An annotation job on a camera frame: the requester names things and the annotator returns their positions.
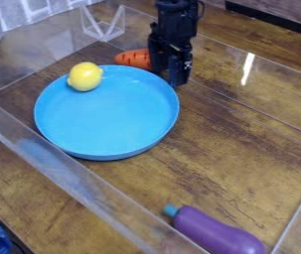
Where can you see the orange toy carrot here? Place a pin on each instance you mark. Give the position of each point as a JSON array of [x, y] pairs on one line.
[[136, 58]]

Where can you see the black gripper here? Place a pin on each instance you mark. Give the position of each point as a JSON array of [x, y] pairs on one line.
[[171, 33]]

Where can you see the clear acrylic enclosure wall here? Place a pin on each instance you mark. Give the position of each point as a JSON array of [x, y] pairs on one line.
[[230, 159]]

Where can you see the purple toy eggplant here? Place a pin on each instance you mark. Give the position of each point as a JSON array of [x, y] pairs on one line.
[[215, 236]]

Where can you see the yellow toy lemon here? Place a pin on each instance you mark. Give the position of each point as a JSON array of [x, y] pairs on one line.
[[84, 76]]

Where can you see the clear acrylic corner bracket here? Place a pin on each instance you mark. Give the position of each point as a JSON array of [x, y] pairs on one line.
[[100, 30]]

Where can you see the white patterned curtain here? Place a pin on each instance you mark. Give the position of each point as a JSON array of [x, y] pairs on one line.
[[24, 12]]

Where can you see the blue round tray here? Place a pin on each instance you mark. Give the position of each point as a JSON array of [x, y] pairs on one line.
[[112, 122]]

